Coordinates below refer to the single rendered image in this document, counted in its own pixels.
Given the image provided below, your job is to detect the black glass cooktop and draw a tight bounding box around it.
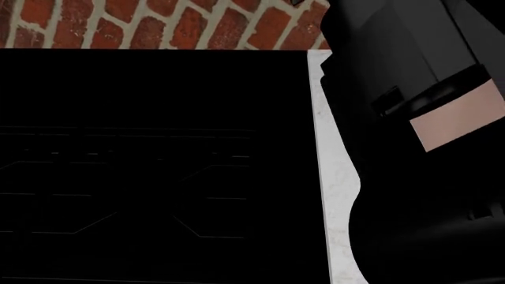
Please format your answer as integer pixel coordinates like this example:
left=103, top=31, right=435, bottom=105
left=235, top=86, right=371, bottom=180
left=0, top=48, right=332, bottom=284

